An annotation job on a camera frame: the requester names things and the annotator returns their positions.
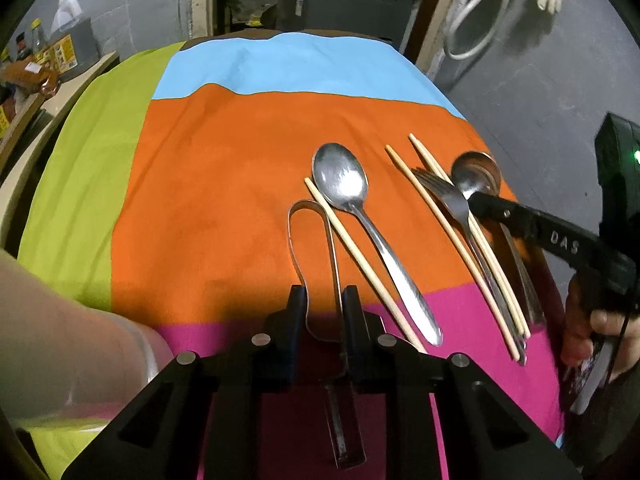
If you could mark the steel fork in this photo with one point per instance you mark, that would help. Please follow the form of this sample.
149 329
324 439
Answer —
458 208

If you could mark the multicolour striped tablecloth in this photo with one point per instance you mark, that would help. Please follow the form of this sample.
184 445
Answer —
164 201

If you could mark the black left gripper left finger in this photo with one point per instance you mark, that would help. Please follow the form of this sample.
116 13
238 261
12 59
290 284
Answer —
284 329

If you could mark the right hand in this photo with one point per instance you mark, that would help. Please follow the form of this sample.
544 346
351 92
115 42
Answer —
579 326

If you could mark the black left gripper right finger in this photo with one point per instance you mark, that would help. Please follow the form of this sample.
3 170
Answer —
363 353

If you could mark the dark grey cabinet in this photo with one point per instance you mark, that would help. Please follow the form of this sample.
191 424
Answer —
385 20

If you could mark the white plastic jug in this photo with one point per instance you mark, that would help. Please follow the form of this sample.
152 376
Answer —
67 14

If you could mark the large steel spoon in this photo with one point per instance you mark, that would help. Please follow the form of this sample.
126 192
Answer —
342 181

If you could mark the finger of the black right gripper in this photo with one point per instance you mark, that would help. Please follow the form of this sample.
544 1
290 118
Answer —
563 239

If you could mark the brown packaged box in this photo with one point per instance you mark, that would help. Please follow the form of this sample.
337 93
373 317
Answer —
31 77

